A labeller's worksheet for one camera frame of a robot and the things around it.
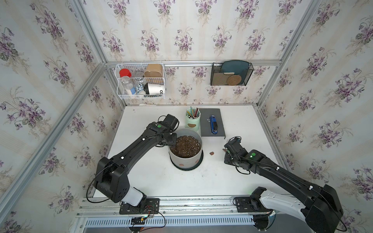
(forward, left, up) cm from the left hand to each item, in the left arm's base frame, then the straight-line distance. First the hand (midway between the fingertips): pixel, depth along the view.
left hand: (173, 143), depth 83 cm
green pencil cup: (+16, -12, +3) cm, 20 cm away
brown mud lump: (0, -24, -13) cm, 27 cm away
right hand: (-7, -32, -5) cm, 33 cm away
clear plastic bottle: (+32, +30, +16) cm, 47 cm away
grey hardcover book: (+21, -22, -11) cm, 32 cm away
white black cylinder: (+33, +14, +13) cm, 38 cm away
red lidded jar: (+41, +33, +21) cm, 56 cm away
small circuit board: (-35, +17, -16) cm, 42 cm away
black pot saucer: (-11, -9, -10) cm, 18 cm away
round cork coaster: (+39, -40, +16) cm, 58 cm away
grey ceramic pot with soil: (-4, -8, -3) cm, 10 cm away
